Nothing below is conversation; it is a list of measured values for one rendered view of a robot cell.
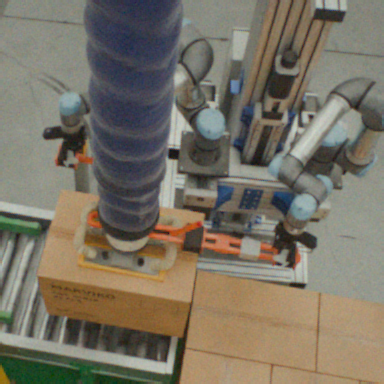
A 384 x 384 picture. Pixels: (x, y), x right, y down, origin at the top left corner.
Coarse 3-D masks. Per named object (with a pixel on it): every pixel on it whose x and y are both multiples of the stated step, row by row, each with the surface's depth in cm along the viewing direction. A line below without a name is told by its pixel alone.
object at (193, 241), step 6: (198, 228) 235; (204, 228) 236; (186, 234) 234; (192, 234) 234; (198, 234) 234; (204, 234) 233; (186, 240) 233; (192, 240) 233; (198, 240) 233; (204, 240) 232; (186, 246) 232; (192, 246) 231; (198, 246) 231; (192, 252) 235; (198, 252) 234
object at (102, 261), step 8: (96, 248) 243; (104, 248) 243; (80, 256) 241; (96, 256) 241; (104, 256) 239; (136, 256) 242; (144, 256) 242; (152, 256) 243; (160, 256) 243; (80, 264) 240; (88, 264) 240; (96, 264) 240; (104, 264) 240; (112, 264) 240; (136, 264) 240; (144, 264) 240; (120, 272) 239; (128, 272) 239; (136, 272) 239; (144, 272) 239; (152, 272) 239; (160, 272) 240; (160, 280) 239
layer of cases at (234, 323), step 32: (224, 288) 299; (256, 288) 300; (288, 288) 301; (192, 320) 290; (224, 320) 291; (256, 320) 292; (288, 320) 293; (320, 320) 294; (352, 320) 295; (192, 352) 283; (224, 352) 284; (256, 352) 285; (288, 352) 286; (320, 352) 286; (352, 352) 287
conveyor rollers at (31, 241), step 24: (0, 216) 309; (0, 264) 298; (24, 264) 298; (0, 288) 292; (24, 312) 288; (24, 336) 281; (48, 336) 283; (120, 336) 284; (144, 336) 284; (168, 336) 286
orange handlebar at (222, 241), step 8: (80, 160) 249; (88, 160) 248; (88, 216) 236; (96, 216) 237; (88, 224) 236; (96, 224) 235; (160, 224) 236; (152, 232) 234; (168, 240) 234; (176, 240) 234; (216, 240) 234; (224, 240) 234; (232, 240) 235; (240, 240) 235; (208, 248) 234; (216, 248) 233; (224, 248) 232; (232, 248) 233; (264, 248) 234; (272, 248) 234; (264, 256) 232; (272, 256) 232
